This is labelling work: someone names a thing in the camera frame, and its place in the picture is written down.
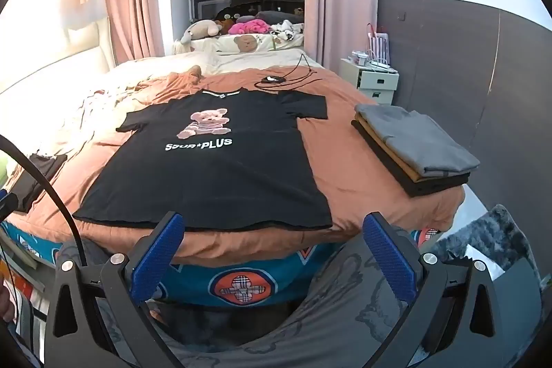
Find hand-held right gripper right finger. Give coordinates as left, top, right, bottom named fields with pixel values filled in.
left=362, top=212, right=505, bottom=368

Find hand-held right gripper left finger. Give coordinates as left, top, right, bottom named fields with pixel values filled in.
left=43, top=212, right=186, bottom=368

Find black bear print t-shirt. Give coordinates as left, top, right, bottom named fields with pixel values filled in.
left=72, top=89, right=334, bottom=231

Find dark folded cloth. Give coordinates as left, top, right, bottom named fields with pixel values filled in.
left=6, top=152, right=67, bottom=213

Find blue patterned bed sheet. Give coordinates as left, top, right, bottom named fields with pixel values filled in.
left=0, top=217, right=449, bottom=308

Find black folded shirt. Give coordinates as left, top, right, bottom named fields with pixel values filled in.
left=351, top=120, right=471, bottom=197

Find person's grey printed pants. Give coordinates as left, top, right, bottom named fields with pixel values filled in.
left=56, top=234, right=540, bottom=368

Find brown fleece blanket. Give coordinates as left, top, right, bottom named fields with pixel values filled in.
left=13, top=64, right=466, bottom=265

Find grey fluffy rug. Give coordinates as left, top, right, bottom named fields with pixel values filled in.
left=425, top=204, right=542, bottom=295

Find grey folded shirt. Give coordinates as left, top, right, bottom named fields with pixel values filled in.
left=354, top=103, right=481, bottom=179

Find cream padded headboard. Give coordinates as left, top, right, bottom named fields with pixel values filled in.
left=0, top=19, right=113, bottom=93

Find items on floor by bed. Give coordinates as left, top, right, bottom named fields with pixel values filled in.
left=338, top=58, right=400, bottom=105
left=366, top=23, right=391, bottom=64

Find cream bed cover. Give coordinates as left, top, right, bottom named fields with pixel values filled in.
left=56, top=47, right=320, bottom=123

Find beige plush toy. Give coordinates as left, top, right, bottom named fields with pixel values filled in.
left=180, top=20, right=223, bottom=46

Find cream bear print bedding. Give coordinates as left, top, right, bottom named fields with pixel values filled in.
left=190, top=32, right=305, bottom=54

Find pink plush cloth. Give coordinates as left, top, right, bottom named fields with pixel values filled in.
left=228, top=19, right=272, bottom=36

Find black and white patterned cloth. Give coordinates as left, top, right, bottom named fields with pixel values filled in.
left=269, top=20, right=305, bottom=42

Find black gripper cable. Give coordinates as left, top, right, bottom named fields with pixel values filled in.
left=0, top=134, right=87, bottom=269

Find black charger cable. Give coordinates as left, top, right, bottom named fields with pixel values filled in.
left=254, top=53, right=322, bottom=93

